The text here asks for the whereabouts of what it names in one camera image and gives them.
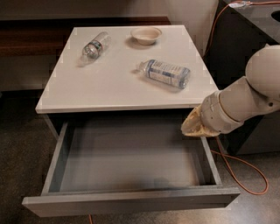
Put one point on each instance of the white paper bowl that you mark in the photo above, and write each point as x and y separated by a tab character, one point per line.
146	35

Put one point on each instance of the dark wooden bench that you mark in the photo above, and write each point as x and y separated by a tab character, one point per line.
29	49

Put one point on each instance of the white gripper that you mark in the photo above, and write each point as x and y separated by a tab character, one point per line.
212	111

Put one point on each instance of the green label plastic bottle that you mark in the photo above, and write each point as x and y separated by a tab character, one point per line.
97	46

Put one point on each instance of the grey top drawer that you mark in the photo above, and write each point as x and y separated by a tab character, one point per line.
129	164

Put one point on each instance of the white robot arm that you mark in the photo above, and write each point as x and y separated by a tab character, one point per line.
254	94

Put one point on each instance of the blue label plastic bottle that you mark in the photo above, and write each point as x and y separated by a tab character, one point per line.
157	70

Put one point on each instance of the grey cabinet with white top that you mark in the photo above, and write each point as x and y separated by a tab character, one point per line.
112	81

